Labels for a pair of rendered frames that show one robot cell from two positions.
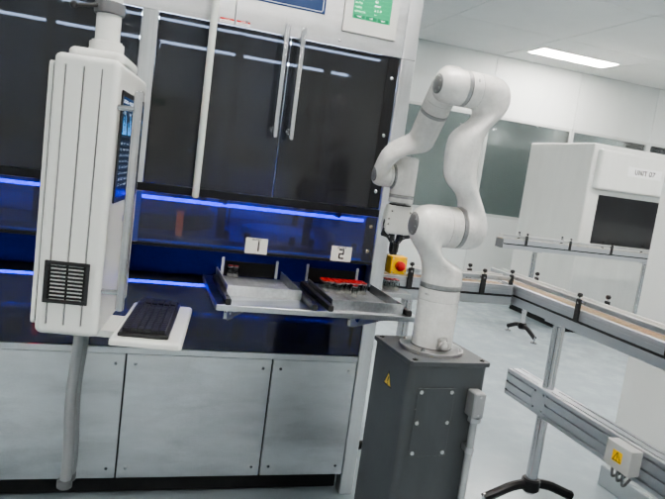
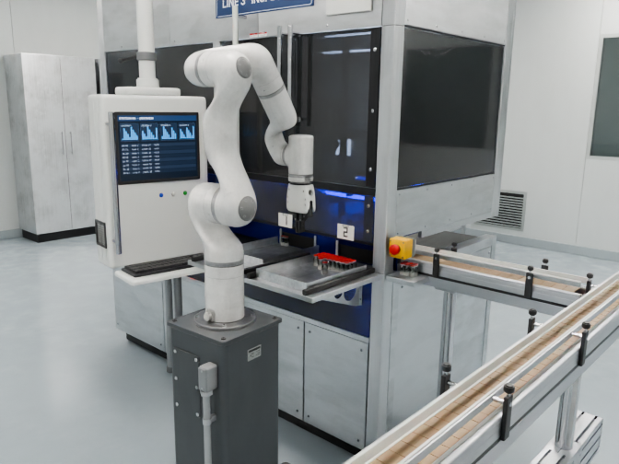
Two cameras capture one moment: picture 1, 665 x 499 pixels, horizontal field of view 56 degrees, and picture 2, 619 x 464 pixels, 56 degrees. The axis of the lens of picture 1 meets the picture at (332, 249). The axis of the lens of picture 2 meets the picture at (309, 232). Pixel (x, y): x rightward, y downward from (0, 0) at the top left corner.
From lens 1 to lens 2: 2.27 m
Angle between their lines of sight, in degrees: 59
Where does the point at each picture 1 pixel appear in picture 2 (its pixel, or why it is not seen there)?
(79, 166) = (98, 162)
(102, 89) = (98, 114)
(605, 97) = not seen: outside the picture
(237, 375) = (282, 329)
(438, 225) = (192, 202)
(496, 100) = (216, 75)
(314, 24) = (307, 17)
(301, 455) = (331, 418)
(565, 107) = not seen: outside the picture
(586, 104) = not seen: outside the picture
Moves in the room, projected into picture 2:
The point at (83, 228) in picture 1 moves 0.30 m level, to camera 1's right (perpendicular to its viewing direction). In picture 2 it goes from (101, 200) to (117, 211)
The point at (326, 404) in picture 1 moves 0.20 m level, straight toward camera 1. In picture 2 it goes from (345, 377) to (304, 387)
